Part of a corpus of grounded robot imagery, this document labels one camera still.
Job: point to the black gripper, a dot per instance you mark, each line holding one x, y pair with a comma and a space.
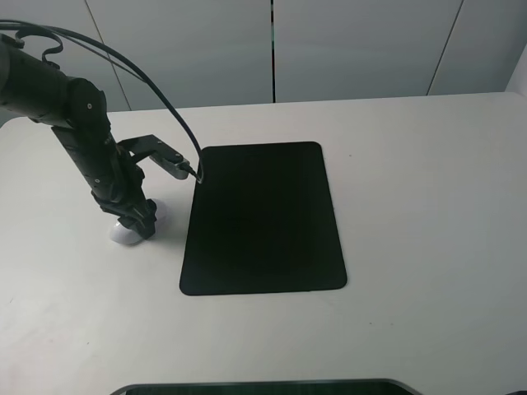
119, 193

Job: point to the white computer mouse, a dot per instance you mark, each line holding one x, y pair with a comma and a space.
121, 235

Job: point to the dark curved robot base edge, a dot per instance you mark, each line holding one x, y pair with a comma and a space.
335, 386

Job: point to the black rectangular mouse pad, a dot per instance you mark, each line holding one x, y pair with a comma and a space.
261, 222

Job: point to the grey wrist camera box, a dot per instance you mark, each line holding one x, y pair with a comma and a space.
152, 147

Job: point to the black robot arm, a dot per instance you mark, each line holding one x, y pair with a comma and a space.
76, 111

